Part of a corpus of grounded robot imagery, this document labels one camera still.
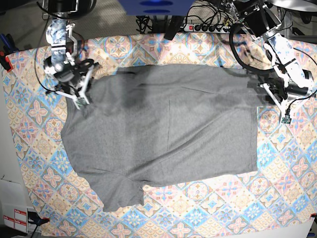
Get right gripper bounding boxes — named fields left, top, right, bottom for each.
left=44, top=57, right=86, bottom=92

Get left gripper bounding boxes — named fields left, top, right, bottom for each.
left=268, top=78, right=312, bottom=100

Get grey T-shirt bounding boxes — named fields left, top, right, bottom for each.
left=61, top=64, right=266, bottom=212

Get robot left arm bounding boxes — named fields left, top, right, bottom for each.
left=225, top=0, right=314, bottom=100

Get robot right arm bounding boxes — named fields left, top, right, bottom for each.
left=37, top=0, right=96, bottom=94

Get red black clamp left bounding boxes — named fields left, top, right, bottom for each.
left=0, top=51, right=13, bottom=72

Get white power strip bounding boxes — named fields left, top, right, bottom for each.
left=183, top=23, right=230, bottom=34

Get patterned colourful tablecloth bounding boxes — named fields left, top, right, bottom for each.
left=1, top=47, right=317, bottom=238

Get white cardboard box red labels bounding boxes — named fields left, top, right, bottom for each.
left=0, top=179, right=28, bottom=233

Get black orange clamp bottom left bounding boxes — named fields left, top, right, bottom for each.
left=28, top=212, right=50, bottom=226

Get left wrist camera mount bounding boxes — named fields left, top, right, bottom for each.
left=257, top=83, right=317, bottom=124

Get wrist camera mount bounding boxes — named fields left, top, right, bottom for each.
left=257, top=83, right=317, bottom=124
left=45, top=59, right=99, bottom=109

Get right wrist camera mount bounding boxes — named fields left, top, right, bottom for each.
left=45, top=59, right=99, bottom=109

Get blue clamp handle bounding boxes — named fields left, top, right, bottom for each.
left=0, top=33, right=19, bottom=54

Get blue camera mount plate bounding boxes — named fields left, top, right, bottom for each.
left=118, top=0, right=194, bottom=16

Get black centre post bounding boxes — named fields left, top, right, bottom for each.
left=164, top=15, right=185, bottom=41

